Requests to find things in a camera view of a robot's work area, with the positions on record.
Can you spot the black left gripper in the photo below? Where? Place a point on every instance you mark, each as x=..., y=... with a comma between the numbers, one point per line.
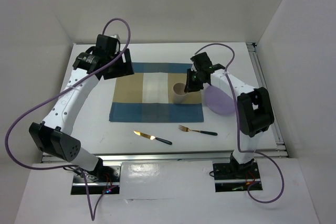
x=125, y=68

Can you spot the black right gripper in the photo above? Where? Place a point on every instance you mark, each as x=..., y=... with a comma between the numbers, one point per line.
x=190, y=86

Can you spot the beige cup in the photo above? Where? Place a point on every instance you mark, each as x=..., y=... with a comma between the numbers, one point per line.
x=179, y=93

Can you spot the purple plate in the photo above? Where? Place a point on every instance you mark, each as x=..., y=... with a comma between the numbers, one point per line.
x=218, y=101

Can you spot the gold fork dark handle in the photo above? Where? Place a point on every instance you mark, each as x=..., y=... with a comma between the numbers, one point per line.
x=186, y=129

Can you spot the blue tan striped placemat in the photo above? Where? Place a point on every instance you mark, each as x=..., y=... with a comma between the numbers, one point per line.
x=148, y=96

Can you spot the gold knife dark handle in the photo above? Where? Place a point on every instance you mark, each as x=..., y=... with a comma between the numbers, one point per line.
x=153, y=138

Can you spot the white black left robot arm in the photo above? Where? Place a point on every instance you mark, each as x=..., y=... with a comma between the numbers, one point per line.
x=53, y=134

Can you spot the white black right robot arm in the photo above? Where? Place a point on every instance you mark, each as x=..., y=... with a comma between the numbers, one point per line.
x=252, y=105

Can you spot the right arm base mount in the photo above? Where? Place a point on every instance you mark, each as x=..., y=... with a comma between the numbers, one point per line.
x=226, y=180

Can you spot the aluminium frame rail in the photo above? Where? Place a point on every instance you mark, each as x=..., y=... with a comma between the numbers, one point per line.
x=98, y=135

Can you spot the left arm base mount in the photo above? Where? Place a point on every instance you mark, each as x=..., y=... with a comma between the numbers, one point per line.
x=108, y=181

